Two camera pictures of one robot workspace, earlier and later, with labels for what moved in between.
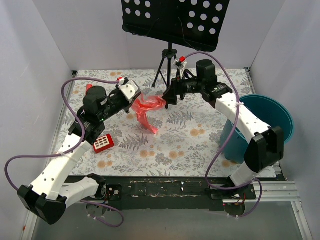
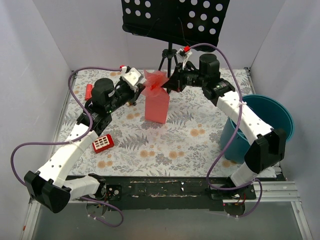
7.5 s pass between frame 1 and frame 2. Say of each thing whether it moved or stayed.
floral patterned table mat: stayed
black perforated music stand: stayed
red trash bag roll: stayed
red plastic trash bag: moved
